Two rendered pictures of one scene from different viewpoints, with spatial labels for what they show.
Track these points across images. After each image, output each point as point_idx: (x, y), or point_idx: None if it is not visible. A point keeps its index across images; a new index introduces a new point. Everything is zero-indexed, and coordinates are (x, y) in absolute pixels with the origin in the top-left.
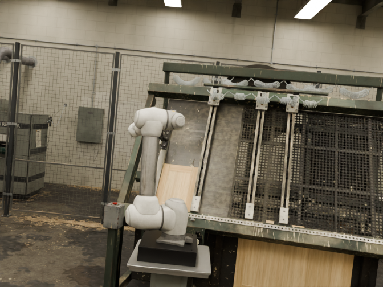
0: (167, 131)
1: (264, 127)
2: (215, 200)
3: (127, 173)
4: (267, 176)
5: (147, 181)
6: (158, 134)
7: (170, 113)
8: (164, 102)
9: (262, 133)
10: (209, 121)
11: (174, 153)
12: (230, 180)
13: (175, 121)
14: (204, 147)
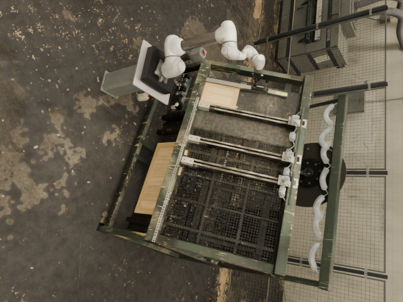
0: (266, 89)
1: (270, 163)
2: (207, 120)
3: (232, 65)
4: (222, 157)
5: (188, 41)
6: (216, 38)
7: (231, 43)
8: (312, 104)
9: (262, 158)
10: (273, 117)
11: (248, 96)
12: (222, 131)
13: (223, 46)
14: (249, 112)
